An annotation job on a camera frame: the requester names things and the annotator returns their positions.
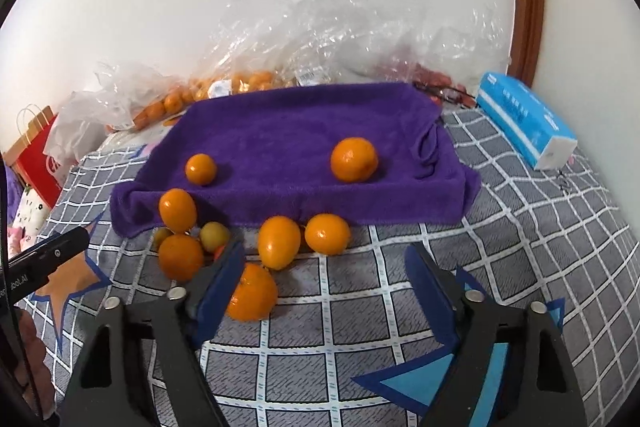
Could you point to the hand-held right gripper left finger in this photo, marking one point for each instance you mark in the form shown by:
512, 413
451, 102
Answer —
220, 292

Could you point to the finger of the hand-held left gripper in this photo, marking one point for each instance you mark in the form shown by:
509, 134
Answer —
50, 252

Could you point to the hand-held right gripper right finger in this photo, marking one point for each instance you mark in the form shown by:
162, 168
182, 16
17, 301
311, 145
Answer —
430, 292

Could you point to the mandarin with dimpled peel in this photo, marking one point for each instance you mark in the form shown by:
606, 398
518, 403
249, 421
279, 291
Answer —
256, 296
354, 159

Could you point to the large round orange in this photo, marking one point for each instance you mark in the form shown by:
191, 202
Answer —
181, 257

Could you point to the yellow-green round fruit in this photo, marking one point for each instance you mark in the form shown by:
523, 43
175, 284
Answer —
215, 234
161, 238

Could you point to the smooth oval orange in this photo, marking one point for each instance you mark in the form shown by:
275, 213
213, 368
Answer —
279, 241
177, 209
327, 233

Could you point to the small round orange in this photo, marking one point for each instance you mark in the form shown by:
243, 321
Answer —
201, 169

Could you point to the person's left hand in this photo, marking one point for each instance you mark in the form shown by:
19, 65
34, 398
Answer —
32, 352

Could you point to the small red tomato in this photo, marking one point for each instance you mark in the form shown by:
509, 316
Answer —
220, 251

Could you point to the white patterned plush toy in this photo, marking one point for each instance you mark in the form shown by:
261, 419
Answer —
25, 217

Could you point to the red paper bag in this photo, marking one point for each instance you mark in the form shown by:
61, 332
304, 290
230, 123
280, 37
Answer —
37, 167

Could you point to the grey checked bed sheet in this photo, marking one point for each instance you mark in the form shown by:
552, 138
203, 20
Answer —
350, 332

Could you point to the white plastic bag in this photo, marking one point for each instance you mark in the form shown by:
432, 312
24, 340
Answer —
70, 127

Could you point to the purple towel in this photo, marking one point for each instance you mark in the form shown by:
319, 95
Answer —
300, 132

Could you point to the plastic bag of mandarins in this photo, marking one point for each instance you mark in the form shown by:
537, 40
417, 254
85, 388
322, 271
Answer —
160, 107

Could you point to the blue tissue pack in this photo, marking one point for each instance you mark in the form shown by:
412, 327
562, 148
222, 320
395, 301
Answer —
525, 117

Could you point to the plastic bag of small oranges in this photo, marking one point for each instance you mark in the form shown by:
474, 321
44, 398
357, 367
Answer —
250, 82

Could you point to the plastic bag of red fruit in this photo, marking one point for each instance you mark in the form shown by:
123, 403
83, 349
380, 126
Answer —
430, 74

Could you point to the crumpled clear plastic bags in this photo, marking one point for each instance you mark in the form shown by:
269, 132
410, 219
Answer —
360, 32

